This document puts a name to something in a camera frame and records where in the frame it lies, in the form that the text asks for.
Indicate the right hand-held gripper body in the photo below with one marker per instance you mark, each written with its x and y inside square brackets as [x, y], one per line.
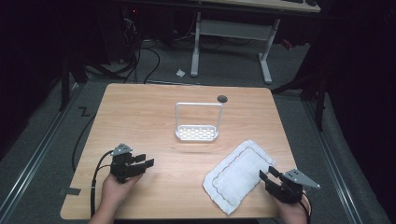
[288, 191]

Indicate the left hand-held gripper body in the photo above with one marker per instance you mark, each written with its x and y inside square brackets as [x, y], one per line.
[123, 166]

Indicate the white towel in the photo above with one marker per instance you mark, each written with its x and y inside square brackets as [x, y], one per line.
[239, 177]

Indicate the person's right hand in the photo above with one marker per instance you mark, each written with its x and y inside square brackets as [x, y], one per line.
[294, 213]

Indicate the person's left hand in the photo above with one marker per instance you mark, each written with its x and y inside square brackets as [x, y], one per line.
[113, 193]

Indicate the grey tape strip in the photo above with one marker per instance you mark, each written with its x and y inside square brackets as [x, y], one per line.
[71, 191]

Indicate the black metal stand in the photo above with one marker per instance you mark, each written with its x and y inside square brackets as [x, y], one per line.
[320, 109]

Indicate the crumpled white paper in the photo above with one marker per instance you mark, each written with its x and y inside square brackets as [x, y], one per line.
[180, 73]

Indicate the white-legged desk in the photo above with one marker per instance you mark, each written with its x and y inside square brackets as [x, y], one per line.
[233, 30]

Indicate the aluminium floor rail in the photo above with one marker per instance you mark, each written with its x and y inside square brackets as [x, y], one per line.
[37, 155]
[334, 168]

